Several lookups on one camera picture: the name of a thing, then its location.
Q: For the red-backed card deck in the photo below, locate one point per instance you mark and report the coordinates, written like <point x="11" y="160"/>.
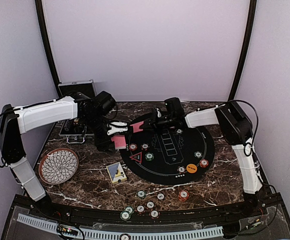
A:
<point x="119" y="142"/>

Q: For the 100 chips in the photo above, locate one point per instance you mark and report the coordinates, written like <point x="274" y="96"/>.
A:
<point x="181" y="169"/>
<point x="144" y="146"/>

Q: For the fallen 100 chip on duct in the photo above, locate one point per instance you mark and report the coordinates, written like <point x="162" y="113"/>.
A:
<point x="125" y="236"/>

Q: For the green 20 chip stack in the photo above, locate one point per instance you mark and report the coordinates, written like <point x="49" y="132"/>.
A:
<point x="141" y="194"/>

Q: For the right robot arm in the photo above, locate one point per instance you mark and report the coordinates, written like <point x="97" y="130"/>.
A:
<point x="235" y="125"/>

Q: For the red 5 chip stack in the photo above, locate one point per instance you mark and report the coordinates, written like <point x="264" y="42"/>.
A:
<point x="183" y="195"/>

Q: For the aluminium poker chip case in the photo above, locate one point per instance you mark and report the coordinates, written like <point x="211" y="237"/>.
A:
<point x="78" y="133"/>

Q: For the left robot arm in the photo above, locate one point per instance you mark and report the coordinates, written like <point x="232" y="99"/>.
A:
<point x="17" y="121"/>

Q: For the black orange 100 chip stack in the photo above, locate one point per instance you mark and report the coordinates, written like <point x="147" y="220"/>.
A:
<point x="160" y="196"/>

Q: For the red triangle all-in marker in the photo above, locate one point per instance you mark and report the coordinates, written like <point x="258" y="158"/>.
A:
<point x="137" y="157"/>

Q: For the orange big blind button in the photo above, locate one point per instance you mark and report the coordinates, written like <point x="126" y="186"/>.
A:
<point x="191" y="168"/>

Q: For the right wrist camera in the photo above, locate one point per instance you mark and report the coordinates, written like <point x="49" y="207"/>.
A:
<point x="158" y="112"/>

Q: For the white slotted cable duct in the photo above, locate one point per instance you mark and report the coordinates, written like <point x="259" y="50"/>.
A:
<point x="87" y="233"/>

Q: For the fallen green 20 chip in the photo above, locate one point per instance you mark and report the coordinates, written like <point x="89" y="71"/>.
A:
<point x="129" y="209"/>
<point x="125" y="215"/>

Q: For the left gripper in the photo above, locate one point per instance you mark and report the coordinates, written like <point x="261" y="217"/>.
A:
<point x="103" y="144"/>

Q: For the gold blue card box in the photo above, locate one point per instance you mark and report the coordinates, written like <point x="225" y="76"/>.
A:
<point x="116" y="173"/>

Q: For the black round poker mat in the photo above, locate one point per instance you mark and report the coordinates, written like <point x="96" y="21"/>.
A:
<point x="171" y="150"/>

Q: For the red 5 chips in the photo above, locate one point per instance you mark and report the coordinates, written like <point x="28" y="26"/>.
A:
<point x="204" y="163"/>
<point x="132" y="147"/>

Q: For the dealt card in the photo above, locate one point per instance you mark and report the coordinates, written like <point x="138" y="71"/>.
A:
<point x="136" y="127"/>

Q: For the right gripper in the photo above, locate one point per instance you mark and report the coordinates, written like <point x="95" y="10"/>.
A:
<point x="152" y="124"/>

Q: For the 100 chip on rail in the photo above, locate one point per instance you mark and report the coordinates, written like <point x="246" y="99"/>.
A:
<point x="140" y="209"/>

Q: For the floral ceramic plate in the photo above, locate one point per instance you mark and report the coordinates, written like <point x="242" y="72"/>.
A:
<point x="58" y="166"/>

